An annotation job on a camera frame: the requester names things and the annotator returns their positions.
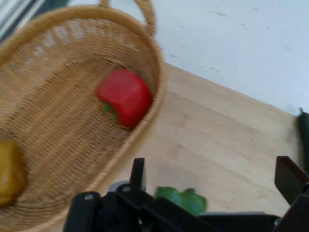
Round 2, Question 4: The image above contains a yellow toy bell pepper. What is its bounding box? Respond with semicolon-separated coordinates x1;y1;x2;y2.
0;140;27;206

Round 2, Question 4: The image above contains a long dark green cucumber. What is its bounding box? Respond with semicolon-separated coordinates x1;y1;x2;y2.
297;107;309;174

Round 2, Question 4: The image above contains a wooden cutting board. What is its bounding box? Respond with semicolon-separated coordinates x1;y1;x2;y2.
52;61;304;232

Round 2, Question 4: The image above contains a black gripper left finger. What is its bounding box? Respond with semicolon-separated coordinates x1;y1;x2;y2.
65;158;213;232

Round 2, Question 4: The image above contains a green toy bell pepper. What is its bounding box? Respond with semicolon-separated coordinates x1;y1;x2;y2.
154;186;208;217

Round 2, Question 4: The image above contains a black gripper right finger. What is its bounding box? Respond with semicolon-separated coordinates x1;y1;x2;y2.
272;156;309;232

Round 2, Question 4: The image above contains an aluminium wall rail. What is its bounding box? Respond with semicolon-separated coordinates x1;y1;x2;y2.
0;0;70;43

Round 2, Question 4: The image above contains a red toy bell pepper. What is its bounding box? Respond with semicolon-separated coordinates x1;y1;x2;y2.
96;69;154;129

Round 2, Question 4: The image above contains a woven wicker basket with handles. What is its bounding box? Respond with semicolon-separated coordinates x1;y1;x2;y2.
0;0;168;232

